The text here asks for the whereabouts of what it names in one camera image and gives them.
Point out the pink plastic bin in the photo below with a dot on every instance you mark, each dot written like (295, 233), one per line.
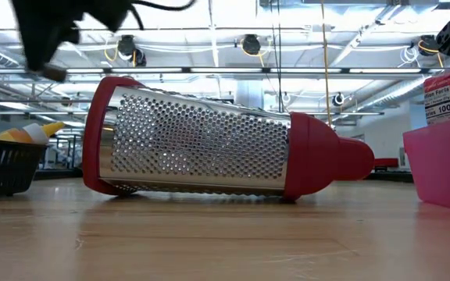
(443, 164)

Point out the black plastic basket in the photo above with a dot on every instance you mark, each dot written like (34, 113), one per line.
(6, 168)

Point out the red cereal box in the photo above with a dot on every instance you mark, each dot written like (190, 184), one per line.
(443, 101)

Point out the red background object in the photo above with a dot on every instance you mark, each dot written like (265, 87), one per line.
(385, 162)

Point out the long ceiling light strip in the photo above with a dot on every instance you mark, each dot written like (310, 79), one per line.
(225, 70)

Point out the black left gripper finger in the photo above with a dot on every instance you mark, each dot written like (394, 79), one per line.
(41, 43)

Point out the yellow-capped orange squeeze bottle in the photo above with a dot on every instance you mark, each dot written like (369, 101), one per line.
(33, 134)

